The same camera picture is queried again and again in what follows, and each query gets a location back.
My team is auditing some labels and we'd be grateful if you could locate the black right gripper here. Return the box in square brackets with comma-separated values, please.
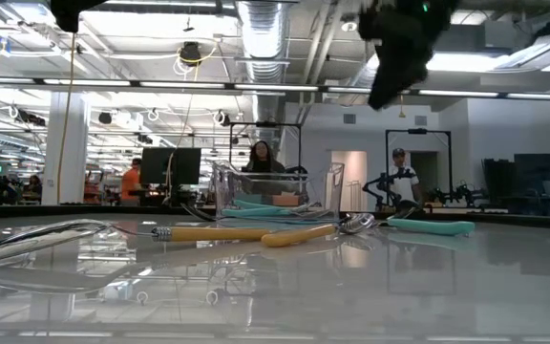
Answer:
[358, 0, 460, 111]

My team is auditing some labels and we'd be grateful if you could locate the silver spoon orange handle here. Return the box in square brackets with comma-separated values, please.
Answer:
[260, 211, 377, 248]
[0, 218, 272, 267]

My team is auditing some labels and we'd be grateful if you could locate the black ceiling device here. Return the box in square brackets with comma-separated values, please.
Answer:
[179, 41, 203, 67]

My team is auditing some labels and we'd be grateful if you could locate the clear plastic bin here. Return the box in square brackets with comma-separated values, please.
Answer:
[211, 161, 347, 225]

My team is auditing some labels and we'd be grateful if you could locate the white pillar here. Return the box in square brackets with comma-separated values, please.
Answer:
[40, 91, 90, 206]

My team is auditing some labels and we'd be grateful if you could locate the black equipment rack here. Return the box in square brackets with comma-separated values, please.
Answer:
[481, 152, 550, 214]

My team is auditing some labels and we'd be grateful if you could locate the black monitor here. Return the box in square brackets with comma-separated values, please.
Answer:
[138, 146, 203, 187]

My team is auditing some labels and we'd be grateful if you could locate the frame light bar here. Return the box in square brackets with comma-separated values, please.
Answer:
[0, 75, 550, 102]

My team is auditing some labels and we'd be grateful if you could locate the black spoon blue handle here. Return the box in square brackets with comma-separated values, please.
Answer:
[379, 199, 423, 226]
[180, 203, 219, 223]

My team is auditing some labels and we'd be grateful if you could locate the silver ventilation duct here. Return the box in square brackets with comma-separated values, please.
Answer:
[235, 0, 289, 140]

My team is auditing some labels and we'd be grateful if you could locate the black metal table frame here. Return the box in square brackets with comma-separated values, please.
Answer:
[0, 204, 550, 231]

